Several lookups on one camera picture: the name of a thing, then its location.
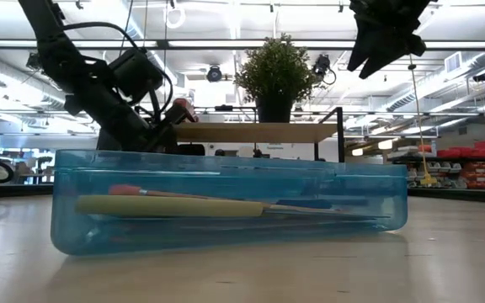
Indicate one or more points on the orange pencil red cap eraser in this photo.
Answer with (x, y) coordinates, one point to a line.
(126, 190)

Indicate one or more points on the shelf with red bins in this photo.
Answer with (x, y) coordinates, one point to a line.
(478, 168)

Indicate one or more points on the black ceiling spotlight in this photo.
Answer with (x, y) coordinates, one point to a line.
(214, 74)
(482, 76)
(321, 65)

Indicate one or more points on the green potted plant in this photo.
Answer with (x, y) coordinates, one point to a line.
(276, 71)

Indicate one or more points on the blue translucent pencil box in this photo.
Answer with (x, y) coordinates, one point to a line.
(225, 240)

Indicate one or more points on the pale marker pen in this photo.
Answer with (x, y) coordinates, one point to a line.
(166, 206)

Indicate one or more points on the wooden shelf black legs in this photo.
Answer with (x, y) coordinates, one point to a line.
(259, 132)

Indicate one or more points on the person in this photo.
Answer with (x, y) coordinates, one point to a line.
(220, 152)

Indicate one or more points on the orange pencil pink eraser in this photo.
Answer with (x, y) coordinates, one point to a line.
(331, 211)

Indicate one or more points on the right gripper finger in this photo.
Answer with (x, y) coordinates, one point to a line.
(383, 61)
(362, 46)

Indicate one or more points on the red stapler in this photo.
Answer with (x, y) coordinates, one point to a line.
(185, 110)

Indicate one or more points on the white ceiling vent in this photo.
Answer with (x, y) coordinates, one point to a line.
(453, 62)

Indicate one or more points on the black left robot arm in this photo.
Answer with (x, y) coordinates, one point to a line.
(53, 46)

